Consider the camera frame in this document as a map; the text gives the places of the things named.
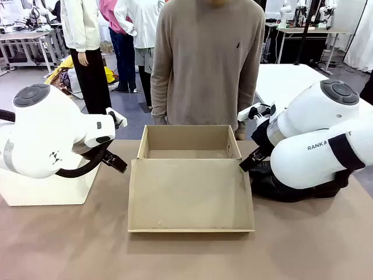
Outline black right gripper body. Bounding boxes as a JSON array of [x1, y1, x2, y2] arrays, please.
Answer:
[[251, 119, 277, 155]]

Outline person's left forearm beige sleeve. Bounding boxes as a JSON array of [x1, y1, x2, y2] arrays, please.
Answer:
[[235, 78, 260, 138]]

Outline person's right forearm beige sleeve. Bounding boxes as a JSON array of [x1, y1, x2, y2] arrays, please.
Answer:
[[150, 69, 171, 125]]

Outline cardboard shoe box with lid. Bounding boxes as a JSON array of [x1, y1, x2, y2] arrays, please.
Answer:
[[127, 124, 256, 233]]

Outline white rounded table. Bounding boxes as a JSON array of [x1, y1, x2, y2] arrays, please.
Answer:
[[255, 63, 373, 116]]

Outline white plastic storage bin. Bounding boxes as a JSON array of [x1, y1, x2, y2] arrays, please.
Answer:
[[0, 163, 101, 207]]

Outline person in beige sweater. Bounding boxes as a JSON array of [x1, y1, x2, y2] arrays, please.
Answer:
[[150, 0, 266, 141]]

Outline pile of colourful clothes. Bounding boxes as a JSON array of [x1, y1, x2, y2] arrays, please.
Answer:
[[43, 57, 120, 96]]

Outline person in black clothes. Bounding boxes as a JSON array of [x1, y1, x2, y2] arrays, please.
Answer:
[[360, 75, 373, 106]]

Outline white curtain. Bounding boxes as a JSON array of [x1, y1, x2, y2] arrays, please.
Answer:
[[343, 0, 373, 74]]

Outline person in white jacket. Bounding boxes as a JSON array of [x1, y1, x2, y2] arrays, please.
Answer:
[[60, 0, 113, 115]]

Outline person in white shirt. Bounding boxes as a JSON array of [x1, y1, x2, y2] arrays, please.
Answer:
[[113, 0, 163, 109]]

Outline person in pink top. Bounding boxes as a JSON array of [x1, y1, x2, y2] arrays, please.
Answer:
[[98, 0, 138, 93]]

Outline grey workshop table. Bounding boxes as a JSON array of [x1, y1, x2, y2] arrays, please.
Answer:
[[0, 30, 61, 75]]

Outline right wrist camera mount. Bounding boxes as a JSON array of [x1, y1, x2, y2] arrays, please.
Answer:
[[237, 101, 276, 123]]

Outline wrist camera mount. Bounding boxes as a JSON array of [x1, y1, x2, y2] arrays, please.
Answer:
[[105, 107, 128, 128], [237, 101, 276, 123]]

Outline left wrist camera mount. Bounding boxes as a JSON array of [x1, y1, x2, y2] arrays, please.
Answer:
[[105, 107, 128, 128]]

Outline black strap on right arm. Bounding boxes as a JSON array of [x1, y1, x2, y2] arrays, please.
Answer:
[[328, 132, 365, 172]]

